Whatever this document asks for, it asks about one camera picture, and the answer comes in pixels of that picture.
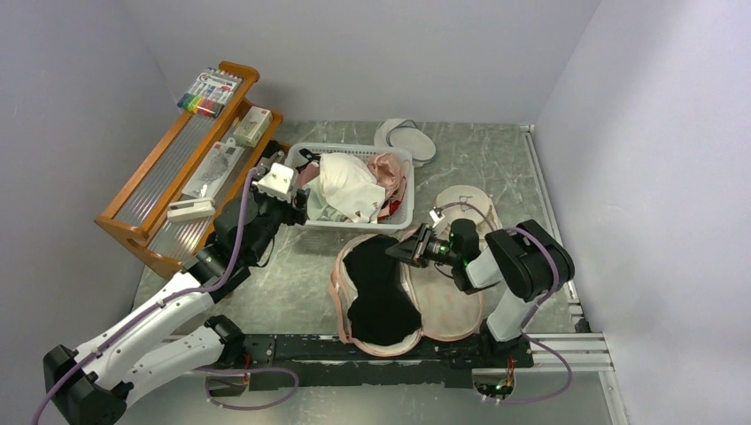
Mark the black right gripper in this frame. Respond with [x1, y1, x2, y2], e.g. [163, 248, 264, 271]
[385, 223, 461, 268]

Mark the white plastic laundry basket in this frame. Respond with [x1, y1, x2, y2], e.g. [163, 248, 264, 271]
[284, 143, 415, 234]

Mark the black bra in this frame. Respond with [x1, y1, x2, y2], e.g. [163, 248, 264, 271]
[343, 235, 422, 346]

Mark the floral peach mesh laundry bag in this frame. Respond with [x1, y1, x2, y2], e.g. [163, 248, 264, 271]
[328, 234, 484, 358]

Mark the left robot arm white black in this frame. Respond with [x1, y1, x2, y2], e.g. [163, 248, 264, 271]
[32, 188, 308, 424]

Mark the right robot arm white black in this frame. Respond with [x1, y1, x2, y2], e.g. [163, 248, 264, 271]
[385, 219, 575, 367]

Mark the white cream bra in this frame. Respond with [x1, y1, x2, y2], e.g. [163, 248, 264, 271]
[319, 152, 386, 223]

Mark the pink satin bra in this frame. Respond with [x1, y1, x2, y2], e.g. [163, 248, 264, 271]
[367, 152, 411, 203]

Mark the white bag blue trim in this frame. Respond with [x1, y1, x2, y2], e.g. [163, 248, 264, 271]
[374, 119, 437, 167]

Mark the light green garment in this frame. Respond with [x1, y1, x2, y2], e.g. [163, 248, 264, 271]
[304, 177, 346, 222]

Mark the black stapler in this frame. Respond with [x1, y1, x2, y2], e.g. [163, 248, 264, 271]
[257, 140, 286, 172]

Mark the clear plastic packet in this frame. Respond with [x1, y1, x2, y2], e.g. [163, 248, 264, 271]
[182, 137, 244, 199]

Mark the white green small box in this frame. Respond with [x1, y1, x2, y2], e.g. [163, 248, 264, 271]
[232, 106, 273, 148]

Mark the white clip tool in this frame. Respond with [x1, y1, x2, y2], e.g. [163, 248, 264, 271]
[166, 197, 215, 222]

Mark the wooden tiered shelf rack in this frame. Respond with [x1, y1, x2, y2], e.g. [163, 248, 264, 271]
[96, 61, 259, 279]

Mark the coloured marker pen pack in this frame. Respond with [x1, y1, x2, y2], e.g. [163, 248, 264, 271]
[176, 67, 243, 119]

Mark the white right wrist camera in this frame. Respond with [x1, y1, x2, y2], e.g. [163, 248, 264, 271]
[429, 207, 446, 233]

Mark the black bra strap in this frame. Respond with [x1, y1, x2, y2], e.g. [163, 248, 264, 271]
[295, 148, 322, 174]

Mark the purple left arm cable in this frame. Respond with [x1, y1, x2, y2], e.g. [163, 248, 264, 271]
[32, 166, 265, 425]

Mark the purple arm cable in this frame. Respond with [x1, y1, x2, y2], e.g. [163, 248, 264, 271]
[434, 202, 574, 406]
[32, 166, 265, 425]

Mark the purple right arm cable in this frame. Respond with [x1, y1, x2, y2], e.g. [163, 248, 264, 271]
[434, 202, 574, 406]

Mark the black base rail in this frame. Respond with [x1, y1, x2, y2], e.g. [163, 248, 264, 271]
[210, 334, 533, 390]

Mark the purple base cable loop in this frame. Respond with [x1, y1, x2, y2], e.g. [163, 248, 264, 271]
[199, 367, 300, 412]

